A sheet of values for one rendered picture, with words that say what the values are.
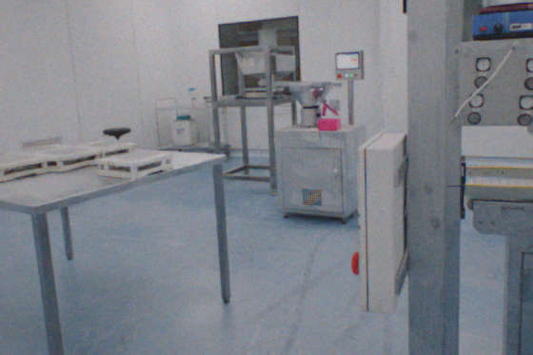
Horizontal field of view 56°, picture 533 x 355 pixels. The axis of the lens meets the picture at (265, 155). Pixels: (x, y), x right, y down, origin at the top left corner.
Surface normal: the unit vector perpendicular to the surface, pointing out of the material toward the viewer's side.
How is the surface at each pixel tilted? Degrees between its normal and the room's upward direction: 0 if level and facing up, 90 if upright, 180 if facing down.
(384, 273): 90
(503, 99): 90
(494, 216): 90
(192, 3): 90
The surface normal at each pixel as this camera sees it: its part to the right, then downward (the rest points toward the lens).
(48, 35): 0.88, 0.04
